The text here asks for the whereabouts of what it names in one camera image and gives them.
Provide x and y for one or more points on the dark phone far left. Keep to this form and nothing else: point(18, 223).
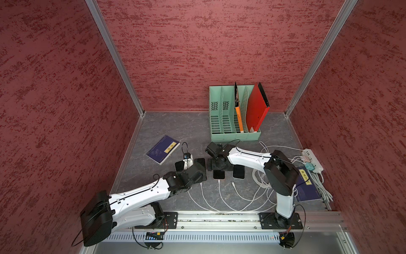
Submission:
point(180, 166)

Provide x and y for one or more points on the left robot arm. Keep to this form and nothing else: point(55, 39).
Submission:
point(139, 207)

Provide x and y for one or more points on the aluminium corner post right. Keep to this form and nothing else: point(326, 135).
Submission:
point(328, 41)

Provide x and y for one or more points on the purple book yellow label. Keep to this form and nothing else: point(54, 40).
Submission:
point(163, 149)

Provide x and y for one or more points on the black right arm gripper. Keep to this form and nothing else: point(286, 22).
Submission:
point(228, 166)

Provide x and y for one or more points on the aluminium corner post left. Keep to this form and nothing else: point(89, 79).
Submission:
point(106, 35)

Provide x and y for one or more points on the red folder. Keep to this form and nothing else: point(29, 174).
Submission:
point(257, 108)

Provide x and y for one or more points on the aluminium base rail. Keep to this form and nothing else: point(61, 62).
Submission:
point(211, 221)

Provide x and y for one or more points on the orange folder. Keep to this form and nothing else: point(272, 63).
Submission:
point(237, 108)

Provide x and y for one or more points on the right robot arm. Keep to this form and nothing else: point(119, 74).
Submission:
point(281, 174)

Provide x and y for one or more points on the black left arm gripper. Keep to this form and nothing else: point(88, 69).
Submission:
point(201, 179)

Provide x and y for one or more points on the white case phone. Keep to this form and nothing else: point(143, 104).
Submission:
point(218, 175)

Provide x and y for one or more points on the green file organizer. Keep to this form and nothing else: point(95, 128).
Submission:
point(223, 119)

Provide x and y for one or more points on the white power strip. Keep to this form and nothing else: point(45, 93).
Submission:
point(313, 160)

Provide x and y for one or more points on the rightmost black phone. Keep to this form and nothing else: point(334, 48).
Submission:
point(239, 172)

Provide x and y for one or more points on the pink case phone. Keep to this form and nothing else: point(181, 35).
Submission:
point(202, 162)

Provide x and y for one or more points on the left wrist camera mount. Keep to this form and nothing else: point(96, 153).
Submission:
point(188, 160)

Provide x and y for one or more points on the aluminium corner post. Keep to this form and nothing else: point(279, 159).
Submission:
point(328, 41)
point(106, 35)

